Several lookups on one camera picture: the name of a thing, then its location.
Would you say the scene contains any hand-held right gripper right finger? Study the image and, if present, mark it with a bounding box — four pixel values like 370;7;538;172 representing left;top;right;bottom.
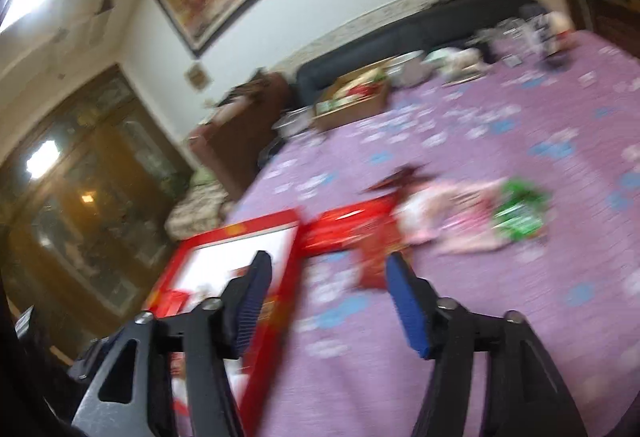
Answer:
386;251;588;437

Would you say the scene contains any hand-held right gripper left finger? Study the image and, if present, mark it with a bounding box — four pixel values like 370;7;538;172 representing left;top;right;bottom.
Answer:
67;251;273;437

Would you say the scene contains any red gift box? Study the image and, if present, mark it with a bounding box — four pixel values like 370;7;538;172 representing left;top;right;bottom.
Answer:
145;209;303;437

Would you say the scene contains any long red snack packet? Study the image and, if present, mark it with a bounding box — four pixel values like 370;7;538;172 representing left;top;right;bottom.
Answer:
305;199;396;253
352;222;401;290

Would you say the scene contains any green snack packet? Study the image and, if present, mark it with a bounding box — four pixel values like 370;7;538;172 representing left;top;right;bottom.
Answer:
492;179;548;240

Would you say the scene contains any floral purple tablecloth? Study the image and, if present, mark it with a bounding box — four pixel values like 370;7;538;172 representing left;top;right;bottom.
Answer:
222;29;640;437

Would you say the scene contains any brown patterned blanket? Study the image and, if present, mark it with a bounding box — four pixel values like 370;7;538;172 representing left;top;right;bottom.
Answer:
165;169;236;240

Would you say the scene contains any brown armchair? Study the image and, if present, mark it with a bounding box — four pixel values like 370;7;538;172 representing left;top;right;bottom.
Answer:
189;72;296;202

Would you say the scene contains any clear plastic container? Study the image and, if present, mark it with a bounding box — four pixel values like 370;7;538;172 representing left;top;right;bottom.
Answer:
272;107;313;140

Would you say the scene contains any wooden cabinet with glass doors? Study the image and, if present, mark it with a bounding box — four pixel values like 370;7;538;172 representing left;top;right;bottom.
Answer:
0;64;193;358

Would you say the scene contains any cardboard box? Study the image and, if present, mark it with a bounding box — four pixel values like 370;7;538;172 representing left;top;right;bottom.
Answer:
312;62;396;132

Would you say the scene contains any pile of assorted snack packets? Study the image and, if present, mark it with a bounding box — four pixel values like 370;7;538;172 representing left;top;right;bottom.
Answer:
320;69;388;112

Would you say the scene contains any black leather sofa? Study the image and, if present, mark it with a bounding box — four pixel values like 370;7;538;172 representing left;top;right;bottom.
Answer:
295;0;538;102

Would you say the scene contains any clear glass cup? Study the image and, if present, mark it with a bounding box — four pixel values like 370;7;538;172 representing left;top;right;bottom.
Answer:
475;19;523;50

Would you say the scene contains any white bowl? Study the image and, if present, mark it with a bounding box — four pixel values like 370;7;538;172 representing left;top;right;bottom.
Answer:
547;9;576;42

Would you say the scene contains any small wall plaque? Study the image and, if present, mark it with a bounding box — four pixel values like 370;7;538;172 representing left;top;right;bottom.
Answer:
185;64;208;90

